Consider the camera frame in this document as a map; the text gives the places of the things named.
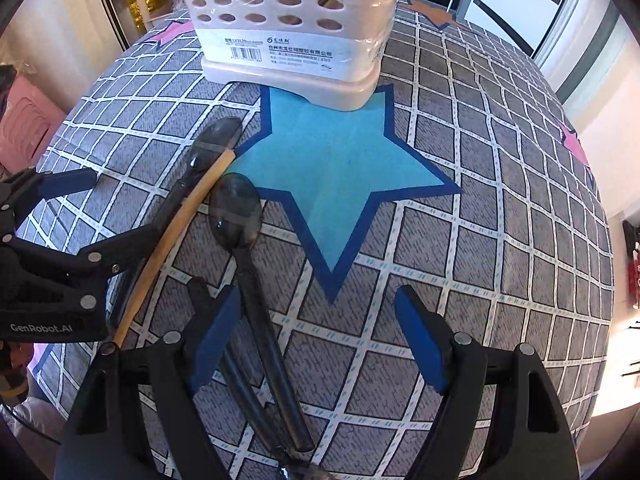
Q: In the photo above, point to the red and black floor item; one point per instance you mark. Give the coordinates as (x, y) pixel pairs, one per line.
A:
(632, 265)

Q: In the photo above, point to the black plastic spoon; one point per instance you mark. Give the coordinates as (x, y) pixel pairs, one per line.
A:
(245, 395)
(220, 135)
(235, 210)

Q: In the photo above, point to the wooden chopstick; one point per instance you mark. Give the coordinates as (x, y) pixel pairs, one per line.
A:
(197, 195)

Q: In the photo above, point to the gold tinsel decoration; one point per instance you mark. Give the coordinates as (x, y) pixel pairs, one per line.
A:
(142, 5)

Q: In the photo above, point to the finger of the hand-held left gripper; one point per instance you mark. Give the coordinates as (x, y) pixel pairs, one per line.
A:
(125, 247)
(70, 182)

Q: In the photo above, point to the grey checked tablecloth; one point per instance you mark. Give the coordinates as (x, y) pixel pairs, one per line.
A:
(475, 210)

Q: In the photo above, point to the white plastic utensil holder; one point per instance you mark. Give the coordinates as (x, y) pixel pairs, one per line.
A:
(290, 35)

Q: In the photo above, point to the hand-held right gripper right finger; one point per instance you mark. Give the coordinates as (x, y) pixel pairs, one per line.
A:
(422, 340)

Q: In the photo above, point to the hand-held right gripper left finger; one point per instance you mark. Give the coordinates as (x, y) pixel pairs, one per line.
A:
(215, 340)

